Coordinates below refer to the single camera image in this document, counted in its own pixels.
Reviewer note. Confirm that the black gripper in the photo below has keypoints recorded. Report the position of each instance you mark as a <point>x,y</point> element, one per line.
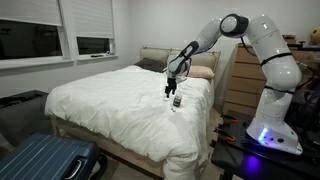
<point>171,85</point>

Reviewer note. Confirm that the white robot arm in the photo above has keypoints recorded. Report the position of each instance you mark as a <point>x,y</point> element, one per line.
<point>280,69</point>

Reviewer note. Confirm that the white bed duvet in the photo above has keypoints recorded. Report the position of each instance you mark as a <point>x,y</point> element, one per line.
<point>127,106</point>

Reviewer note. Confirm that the dark grey pillow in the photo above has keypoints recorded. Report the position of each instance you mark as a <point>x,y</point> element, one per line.
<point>152,65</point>

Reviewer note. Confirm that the pink pillow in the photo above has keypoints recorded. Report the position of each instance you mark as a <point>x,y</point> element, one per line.
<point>201,72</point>

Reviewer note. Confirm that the beige headboard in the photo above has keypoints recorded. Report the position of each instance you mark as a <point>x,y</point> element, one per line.
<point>208,59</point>

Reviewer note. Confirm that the wooden dresser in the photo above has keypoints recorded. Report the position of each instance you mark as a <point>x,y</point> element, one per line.
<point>245,83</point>

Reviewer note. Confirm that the orange black clamp far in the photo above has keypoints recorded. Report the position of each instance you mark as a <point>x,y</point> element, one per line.
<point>230,118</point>

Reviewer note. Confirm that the orange black clamp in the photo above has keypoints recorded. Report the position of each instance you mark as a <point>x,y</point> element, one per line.
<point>226,136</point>
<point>230,118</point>

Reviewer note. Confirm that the orange black clamp near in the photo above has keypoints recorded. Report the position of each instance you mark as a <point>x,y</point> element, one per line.
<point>226,136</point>

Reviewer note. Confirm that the black robot table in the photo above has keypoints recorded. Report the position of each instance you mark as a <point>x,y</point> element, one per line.
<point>249,160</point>

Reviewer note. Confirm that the right window with blind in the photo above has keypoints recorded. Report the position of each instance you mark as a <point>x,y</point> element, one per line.
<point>94,28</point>

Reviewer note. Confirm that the window with blind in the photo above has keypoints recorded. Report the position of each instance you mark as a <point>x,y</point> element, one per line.
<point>32,33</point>
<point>94,28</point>

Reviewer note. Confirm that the blue hard suitcase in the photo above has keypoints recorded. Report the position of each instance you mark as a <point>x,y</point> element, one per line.
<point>49,157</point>

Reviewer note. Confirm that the left window with blind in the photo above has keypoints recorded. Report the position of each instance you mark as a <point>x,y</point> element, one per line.
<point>32,33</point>

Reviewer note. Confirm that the dark storage bin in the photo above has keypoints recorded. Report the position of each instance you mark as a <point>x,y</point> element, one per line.
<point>23,114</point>

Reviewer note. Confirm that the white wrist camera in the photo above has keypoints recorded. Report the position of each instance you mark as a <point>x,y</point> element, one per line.
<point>181,79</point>

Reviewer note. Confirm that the wooden bed frame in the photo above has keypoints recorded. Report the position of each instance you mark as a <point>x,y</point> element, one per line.
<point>110,148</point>

